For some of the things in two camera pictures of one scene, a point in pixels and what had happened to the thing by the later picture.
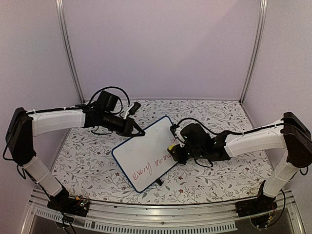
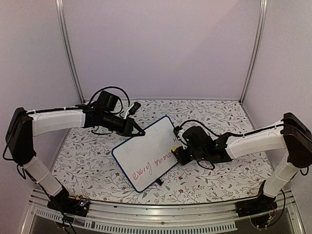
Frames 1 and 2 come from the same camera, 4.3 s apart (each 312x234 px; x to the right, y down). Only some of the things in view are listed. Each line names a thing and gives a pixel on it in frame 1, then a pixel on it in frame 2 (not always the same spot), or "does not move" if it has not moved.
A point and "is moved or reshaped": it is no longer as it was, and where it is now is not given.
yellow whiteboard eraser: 170,147 is moved or reshaped
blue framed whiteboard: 146,159 does not move
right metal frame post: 263,13 does not move
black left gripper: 127,129 does not move
